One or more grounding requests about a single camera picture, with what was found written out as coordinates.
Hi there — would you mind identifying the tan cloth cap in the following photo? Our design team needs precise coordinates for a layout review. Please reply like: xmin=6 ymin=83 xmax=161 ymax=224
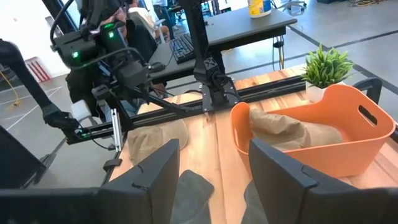
xmin=127 ymin=119 xmax=190 ymax=166
xmin=248 ymin=108 xmax=345 ymax=152

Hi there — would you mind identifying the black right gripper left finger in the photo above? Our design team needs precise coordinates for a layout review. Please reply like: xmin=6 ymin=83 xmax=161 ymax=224
xmin=101 ymin=139 xmax=180 ymax=224

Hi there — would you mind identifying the red white striped barrier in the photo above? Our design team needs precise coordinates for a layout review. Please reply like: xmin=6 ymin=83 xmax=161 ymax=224
xmin=24 ymin=57 xmax=53 ymax=83

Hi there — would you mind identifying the black office chair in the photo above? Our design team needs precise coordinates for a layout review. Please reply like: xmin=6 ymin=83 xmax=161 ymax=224
xmin=126 ymin=11 xmax=159 ymax=62

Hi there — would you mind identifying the black office desk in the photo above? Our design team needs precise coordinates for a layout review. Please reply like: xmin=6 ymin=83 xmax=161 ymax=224
xmin=203 ymin=6 xmax=299 ymax=54

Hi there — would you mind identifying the white wipes container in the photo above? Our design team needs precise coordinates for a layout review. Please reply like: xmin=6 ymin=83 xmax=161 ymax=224
xmin=248 ymin=0 xmax=272 ymax=19

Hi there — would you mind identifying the black keyboard desk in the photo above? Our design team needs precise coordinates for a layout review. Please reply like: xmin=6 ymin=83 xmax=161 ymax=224
xmin=148 ymin=32 xmax=203 ymax=84

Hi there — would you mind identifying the small white box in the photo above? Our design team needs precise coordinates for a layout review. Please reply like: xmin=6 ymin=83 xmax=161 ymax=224
xmin=70 ymin=99 xmax=93 ymax=122

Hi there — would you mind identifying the yellow floor cable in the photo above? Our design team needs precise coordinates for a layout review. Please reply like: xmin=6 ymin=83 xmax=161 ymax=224
xmin=0 ymin=70 xmax=22 ymax=106

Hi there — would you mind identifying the black flat panel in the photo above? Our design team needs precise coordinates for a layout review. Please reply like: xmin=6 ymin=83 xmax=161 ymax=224
xmin=0 ymin=124 xmax=47 ymax=190

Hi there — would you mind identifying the black computer keyboard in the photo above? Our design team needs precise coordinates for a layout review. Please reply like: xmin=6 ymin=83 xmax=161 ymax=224
xmin=169 ymin=32 xmax=196 ymax=65

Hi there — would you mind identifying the grey office chair base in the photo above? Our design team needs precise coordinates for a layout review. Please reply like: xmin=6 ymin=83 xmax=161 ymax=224
xmin=277 ymin=0 xmax=308 ymax=12

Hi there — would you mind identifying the black metal table frame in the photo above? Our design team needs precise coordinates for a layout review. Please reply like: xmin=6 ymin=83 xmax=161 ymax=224
xmin=65 ymin=76 xmax=398 ymax=147

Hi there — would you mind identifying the silver aluminium bracket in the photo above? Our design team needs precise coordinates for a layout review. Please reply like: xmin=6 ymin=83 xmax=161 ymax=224
xmin=111 ymin=108 xmax=123 ymax=153

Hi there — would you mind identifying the orange plastic basket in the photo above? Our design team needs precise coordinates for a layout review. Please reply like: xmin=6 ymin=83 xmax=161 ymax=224
xmin=229 ymin=83 xmax=396 ymax=178

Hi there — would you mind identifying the green plant in white pot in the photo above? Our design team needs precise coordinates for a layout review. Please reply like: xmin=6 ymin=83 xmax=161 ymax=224
xmin=300 ymin=43 xmax=355 ymax=103

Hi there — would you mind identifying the black diagonal gantry strut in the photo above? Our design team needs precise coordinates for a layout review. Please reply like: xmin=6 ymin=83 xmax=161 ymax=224
xmin=0 ymin=39 xmax=80 ymax=131

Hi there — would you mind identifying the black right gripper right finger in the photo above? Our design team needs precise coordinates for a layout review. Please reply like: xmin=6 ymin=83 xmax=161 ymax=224
xmin=248 ymin=138 xmax=352 ymax=224

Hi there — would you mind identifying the person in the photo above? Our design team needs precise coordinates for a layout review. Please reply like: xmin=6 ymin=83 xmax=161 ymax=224
xmin=65 ymin=0 xmax=171 ymax=123

